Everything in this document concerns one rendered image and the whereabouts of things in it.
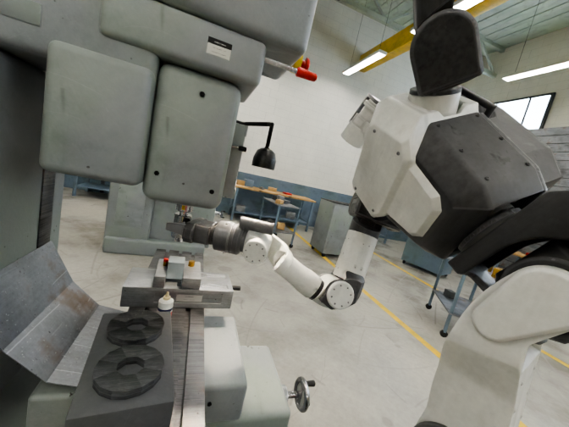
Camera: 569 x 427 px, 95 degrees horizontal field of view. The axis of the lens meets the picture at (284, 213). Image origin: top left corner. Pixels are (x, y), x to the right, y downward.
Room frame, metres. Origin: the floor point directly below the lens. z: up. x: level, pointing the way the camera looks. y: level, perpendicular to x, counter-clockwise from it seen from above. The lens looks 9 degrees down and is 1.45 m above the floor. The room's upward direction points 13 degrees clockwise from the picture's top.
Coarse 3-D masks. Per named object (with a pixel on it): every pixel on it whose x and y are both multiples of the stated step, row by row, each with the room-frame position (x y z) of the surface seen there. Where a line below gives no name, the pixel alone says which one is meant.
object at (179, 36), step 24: (120, 0) 0.56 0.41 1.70; (144, 0) 0.57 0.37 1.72; (120, 24) 0.56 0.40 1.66; (144, 24) 0.57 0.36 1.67; (168, 24) 0.59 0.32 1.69; (192, 24) 0.60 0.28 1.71; (144, 48) 0.58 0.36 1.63; (168, 48) 0.59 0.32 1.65; (192, 48) 0.60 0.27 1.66; (216, 48) 0.62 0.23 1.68; (240, 48) 0.64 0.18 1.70; (264, 48) 0.66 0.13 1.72; (216, 72) 0.63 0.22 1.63; (240, 72) 0.64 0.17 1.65; (240, 96) 0.78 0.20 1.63
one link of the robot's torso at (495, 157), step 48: (432, 96) 0.51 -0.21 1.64; (480, 96) 0.56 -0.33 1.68; (384, 144) 0.53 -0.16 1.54; (432, 144) 0.48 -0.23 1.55; (480, 144) 0.48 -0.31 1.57; (528, 144) 0.51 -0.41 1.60; (384, 192) 0.56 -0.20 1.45; (432, 192) 0.46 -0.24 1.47; (480, 192) 0.42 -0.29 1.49; (528, 192) 0.44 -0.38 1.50; (432, 240) 0.50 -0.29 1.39
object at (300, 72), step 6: (264, 60) 0.67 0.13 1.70; (270, 60) 0.67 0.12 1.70; (276, 66) 0.69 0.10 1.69; (282, 66) 0.69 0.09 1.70; (288, 66) 0.69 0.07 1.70; (294, 72) 0.70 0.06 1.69; (300, 72) 0.70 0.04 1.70; (306, 72) 0.70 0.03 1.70; (306, 78) 0.71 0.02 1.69; (312, 78) 0.71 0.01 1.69
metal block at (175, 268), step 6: (174, 258) 0.87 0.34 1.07; (180, 258) 0.88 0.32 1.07; (168, 264) 0.83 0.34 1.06; (174, 264) 0.84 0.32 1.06; (180, 264) 0.85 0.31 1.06; (168, 270) 0.83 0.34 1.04; (174, 270) 0.84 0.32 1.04; (180, 270) 0.85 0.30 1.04; (168, 276) 0.83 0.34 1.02; (174, 276) 0.84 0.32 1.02; (180, 276) 0.85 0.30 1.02
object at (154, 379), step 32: (128, 320) 0.43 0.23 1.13; (160, 320) 0.45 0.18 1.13; (96, 352) 0.36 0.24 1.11; (128, 352) 0.36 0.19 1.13; (160, 352) 0.37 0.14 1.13; (96, 384) 0.30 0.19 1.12; (128, 384) 0.31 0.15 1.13; (160, 384) 0.33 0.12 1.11; (96, 416) 0.27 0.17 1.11; (128, 416) 0.28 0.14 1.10; (160, 416) 0.30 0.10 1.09
